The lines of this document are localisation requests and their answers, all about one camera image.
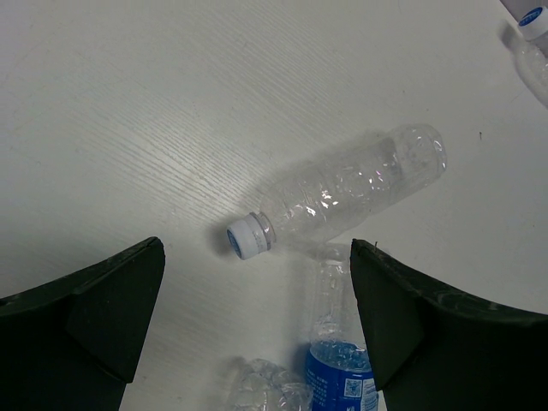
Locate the clear unlabelled plastic bottle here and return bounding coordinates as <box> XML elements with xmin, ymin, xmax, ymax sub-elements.
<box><xmin>227</xmin><ymin>124</ymin><xmax>447</xmax><ymax>260</ymax></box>

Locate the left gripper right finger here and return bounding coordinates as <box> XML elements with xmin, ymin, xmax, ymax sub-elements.
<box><xmin>350</xmin><ymin>240</ymin><xmax>547</xmax><ymax>411</ymax></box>

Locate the clear bottle light blue label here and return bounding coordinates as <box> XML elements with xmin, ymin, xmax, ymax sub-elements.
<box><xmin>224</xmin><ymin>359</ymin><xmax>313</xmax><ymax>411</ymax></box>

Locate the clear bottle with clear label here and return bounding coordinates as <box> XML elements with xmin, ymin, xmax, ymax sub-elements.
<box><xmin>498</xmin><ymin>4</ymin><xmax>547</xmax><ymax>108</ymax></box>

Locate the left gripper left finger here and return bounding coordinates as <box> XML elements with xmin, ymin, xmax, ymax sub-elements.
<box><xmin>1</xmin><ymin>237</ymin><xmax>164</xmax><ymax>410</ymax></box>

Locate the clear bottle dark blue label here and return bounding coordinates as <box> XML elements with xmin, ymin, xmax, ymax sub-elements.
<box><xmin>305</xmin><ymin>243</ymin><xmax>379</xmax><ymax>411</ymax></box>

